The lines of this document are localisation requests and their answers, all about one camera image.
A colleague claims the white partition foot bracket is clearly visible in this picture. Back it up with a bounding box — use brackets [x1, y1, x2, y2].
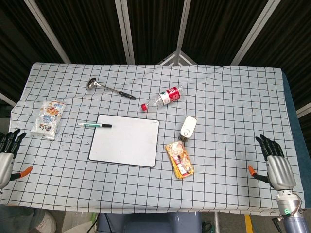
[157, 50, 198, 66]

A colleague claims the orange snack packet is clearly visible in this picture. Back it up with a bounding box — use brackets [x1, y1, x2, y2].
[165, 140, 195, 180]

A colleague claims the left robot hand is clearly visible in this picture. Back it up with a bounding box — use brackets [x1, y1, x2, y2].
[0, 129, 34, 190]

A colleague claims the steel ladle black handle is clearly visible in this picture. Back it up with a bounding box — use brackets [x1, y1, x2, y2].
[86, 78, 137, 100]

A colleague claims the white snack bag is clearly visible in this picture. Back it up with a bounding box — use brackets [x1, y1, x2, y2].
[30, 99, 67, 141]

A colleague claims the green whiteboard marker black cap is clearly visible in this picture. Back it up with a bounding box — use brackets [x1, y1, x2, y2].
[77, 123, 113, 129]

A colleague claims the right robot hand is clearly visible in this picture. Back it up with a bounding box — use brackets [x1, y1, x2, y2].
[247, 134, 297, 191]

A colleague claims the checkered blue tablecloth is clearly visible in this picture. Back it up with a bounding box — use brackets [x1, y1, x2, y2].
[0, 62, 306, 216]

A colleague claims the white partition frame post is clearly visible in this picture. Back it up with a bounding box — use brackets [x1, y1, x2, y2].
[230, 0, 278, 66]
[24, 0, 71, 64]
[115, 0, 136, 65]
[175, 0, 191, 53]

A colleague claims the white drawing tablet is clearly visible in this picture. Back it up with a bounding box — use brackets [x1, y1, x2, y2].
[88, 114, 160, 168]

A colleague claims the white shoe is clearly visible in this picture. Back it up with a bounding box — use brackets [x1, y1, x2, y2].
[34, 210, 57, 233]

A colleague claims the white table leg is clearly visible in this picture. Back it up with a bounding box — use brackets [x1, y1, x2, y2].
[214, 212, 221, 233]

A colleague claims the clear plastic bottle red label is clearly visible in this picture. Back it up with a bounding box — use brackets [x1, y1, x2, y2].
[141, 85, 187, 112]

